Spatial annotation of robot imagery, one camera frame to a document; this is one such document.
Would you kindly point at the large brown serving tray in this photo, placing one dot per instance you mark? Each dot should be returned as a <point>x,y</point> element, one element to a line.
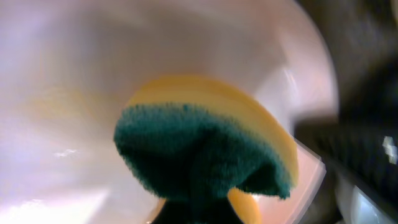
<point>361,144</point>

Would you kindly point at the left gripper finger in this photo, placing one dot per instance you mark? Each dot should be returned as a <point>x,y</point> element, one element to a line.
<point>218,212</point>

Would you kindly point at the white plate yellow stain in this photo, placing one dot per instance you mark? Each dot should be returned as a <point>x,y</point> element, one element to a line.
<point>68,68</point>

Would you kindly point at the green yellow sponge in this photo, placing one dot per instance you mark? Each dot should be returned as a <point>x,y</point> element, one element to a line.
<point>197,140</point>

